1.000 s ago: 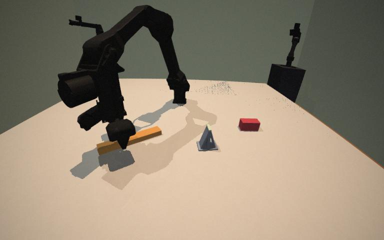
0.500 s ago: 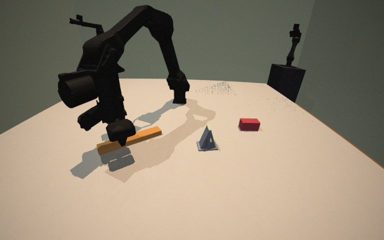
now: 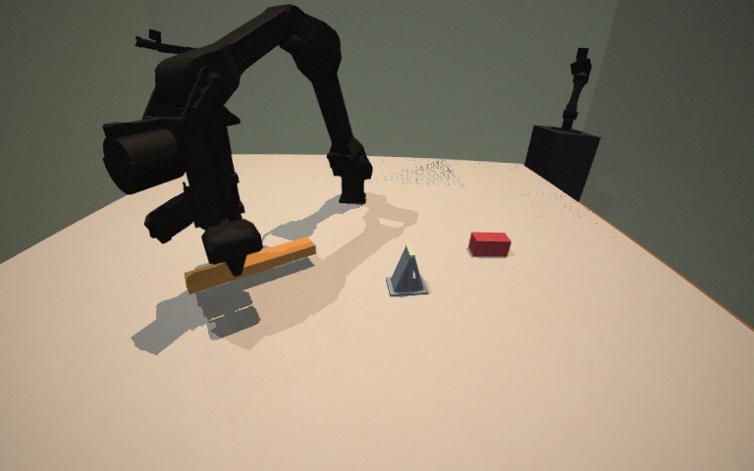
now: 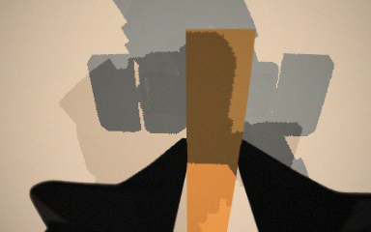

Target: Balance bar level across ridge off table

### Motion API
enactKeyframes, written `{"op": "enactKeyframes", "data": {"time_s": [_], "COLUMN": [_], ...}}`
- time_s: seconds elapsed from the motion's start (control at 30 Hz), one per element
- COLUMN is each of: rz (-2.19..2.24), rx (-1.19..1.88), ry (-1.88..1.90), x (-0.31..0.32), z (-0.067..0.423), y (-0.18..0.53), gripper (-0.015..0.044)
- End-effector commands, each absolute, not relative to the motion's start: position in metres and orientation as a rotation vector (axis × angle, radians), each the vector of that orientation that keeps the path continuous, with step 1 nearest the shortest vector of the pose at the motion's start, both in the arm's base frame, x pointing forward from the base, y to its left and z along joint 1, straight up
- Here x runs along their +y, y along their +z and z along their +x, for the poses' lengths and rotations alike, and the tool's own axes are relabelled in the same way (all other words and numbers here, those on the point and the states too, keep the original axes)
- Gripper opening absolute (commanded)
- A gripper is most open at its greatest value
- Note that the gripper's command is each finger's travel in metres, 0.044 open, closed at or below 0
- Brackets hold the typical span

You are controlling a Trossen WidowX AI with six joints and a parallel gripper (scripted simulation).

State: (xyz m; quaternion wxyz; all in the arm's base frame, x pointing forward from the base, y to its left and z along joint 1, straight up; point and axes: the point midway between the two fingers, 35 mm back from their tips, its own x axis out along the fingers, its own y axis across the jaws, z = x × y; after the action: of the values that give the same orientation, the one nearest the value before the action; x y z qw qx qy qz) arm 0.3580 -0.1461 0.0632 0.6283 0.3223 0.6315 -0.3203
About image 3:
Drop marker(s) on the red rectangular block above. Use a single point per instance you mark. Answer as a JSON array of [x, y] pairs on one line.
[[489, 244]]

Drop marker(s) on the orange bar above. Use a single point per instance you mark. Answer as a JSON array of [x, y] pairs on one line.
[[213, 275]]

